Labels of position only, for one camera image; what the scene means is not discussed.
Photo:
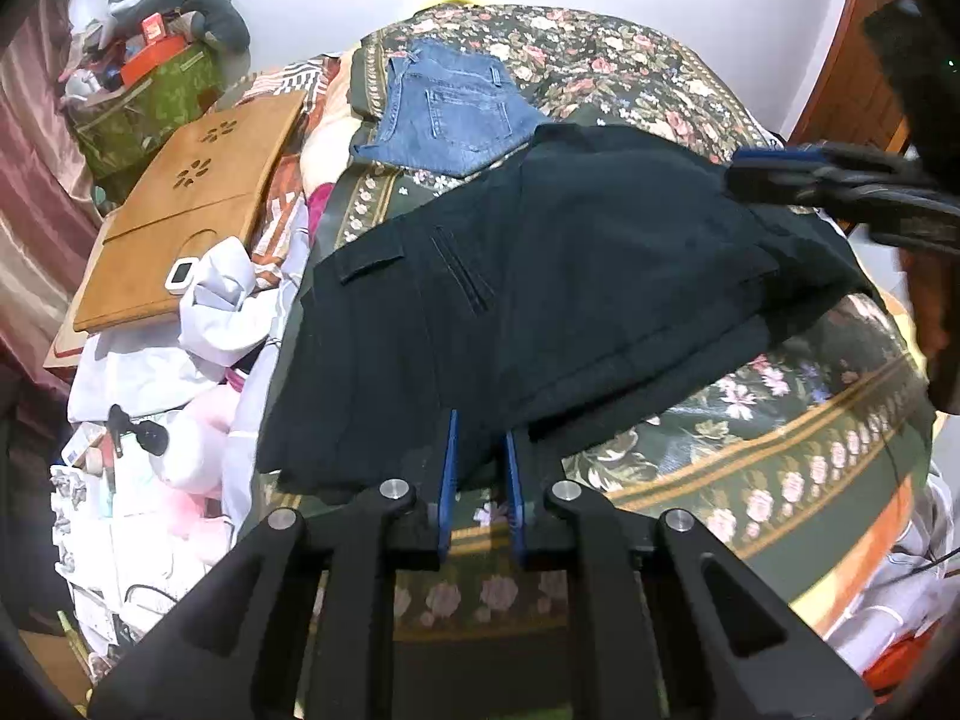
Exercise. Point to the white printed bedsheet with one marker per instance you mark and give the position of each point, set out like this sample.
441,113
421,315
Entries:
907,585

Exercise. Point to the wooden wardrobe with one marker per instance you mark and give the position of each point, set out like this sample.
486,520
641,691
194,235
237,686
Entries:
847,75

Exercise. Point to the wooden lap desk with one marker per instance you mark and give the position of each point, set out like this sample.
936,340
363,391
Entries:
187,195

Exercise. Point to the pink plush toy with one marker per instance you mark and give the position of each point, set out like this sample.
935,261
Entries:
195,457

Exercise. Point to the blue jeans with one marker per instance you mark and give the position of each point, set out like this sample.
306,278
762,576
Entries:
450,112

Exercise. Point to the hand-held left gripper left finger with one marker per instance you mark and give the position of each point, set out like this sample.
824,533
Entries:
448,480

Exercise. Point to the orange box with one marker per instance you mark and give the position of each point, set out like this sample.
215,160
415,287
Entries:
154,58

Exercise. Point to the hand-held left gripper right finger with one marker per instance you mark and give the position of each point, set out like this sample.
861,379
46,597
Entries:
514,495

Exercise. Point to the green patterned bag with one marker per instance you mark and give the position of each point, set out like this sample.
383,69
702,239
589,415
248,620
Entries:
150,116

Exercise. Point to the striped pink curtain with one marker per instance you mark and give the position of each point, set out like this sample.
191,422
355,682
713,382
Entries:
30,202

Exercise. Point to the black pants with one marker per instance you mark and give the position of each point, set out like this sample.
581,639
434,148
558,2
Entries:
562,277

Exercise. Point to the small white device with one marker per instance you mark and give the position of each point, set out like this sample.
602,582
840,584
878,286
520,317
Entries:
182,275

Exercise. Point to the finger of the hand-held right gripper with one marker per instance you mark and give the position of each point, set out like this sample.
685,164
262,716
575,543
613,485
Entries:
772,184
780,155

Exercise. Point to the small red box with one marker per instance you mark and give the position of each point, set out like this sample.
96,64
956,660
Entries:
153,27

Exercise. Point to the dark floral blanket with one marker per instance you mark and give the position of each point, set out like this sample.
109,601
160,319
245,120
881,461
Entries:
750,420

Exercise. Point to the white cloth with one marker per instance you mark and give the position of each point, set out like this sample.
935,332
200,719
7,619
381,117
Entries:
217,307

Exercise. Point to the black handheld massager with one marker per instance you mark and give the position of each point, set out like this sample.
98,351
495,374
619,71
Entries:
139,431

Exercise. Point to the grey pillow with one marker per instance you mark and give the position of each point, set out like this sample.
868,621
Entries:
225,22

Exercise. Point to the orange striped quilt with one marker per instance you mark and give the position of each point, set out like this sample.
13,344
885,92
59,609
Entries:
289,187

